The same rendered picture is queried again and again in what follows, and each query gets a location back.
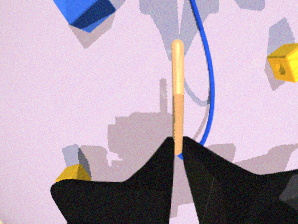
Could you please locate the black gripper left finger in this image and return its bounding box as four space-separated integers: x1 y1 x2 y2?
49 136 174 224

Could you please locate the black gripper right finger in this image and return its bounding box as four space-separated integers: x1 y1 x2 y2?
181 136 298 224

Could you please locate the blue cube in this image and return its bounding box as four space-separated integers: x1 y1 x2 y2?
53 0 116 34

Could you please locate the wooden block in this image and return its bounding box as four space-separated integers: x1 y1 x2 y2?
267 43 298 83

